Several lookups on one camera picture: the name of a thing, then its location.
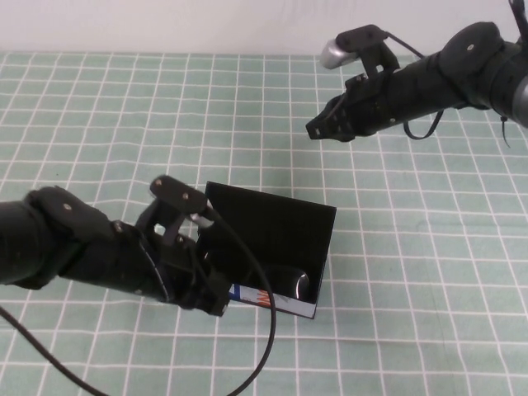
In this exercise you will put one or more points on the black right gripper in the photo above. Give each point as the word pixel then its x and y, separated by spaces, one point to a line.
pixel 371 103

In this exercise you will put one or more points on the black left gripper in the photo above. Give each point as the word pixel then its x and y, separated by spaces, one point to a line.
pixel 173 264

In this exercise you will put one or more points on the black framed glasses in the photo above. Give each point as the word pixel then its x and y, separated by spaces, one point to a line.
pixel 299 282

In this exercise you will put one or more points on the black printed glasses case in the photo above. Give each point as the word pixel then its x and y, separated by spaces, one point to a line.
pixel 288 231

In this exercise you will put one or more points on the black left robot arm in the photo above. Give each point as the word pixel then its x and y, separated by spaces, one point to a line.
pixel 62 243

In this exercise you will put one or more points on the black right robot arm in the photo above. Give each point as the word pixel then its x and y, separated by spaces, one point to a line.
pixel 466 74

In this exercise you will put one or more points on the green checkered tablecloth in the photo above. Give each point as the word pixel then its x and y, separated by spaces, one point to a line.
pixel 412 247

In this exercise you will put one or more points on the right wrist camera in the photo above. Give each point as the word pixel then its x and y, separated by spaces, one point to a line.
pixel 346 45

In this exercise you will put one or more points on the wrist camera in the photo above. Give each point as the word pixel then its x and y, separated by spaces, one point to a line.
pixel 177 194
pixel 346 45

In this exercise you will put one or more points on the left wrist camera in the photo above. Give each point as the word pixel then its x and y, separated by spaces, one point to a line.
pixel 177 194

